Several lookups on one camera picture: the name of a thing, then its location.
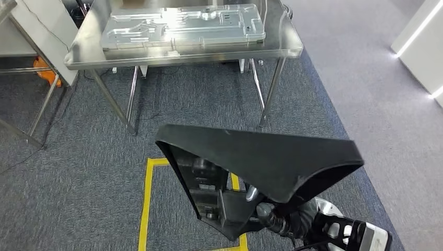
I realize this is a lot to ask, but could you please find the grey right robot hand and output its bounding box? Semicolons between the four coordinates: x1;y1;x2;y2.
246;186;317;239

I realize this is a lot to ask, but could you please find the black plastic licence plate bracket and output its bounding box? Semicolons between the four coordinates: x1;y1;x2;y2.
155;124;365;242

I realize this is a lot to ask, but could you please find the stainless steel workbench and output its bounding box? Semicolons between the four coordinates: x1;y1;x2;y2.
64;0;304;136

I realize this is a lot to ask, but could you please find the stamped metal panel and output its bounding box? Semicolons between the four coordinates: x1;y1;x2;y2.
101;3;266;51

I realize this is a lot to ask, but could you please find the white lit partition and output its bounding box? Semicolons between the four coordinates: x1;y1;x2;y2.
391;0;443;108

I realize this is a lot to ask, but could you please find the orange object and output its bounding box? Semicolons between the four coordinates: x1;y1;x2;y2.
33;56;62;88

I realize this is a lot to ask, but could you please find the steel side table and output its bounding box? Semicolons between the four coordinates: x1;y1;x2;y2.
0;0;70;150

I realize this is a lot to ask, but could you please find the white cabinet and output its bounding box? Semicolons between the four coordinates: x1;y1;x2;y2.
0;0;79;87

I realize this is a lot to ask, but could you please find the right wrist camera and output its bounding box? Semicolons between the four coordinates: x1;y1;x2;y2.
308;212;393;251

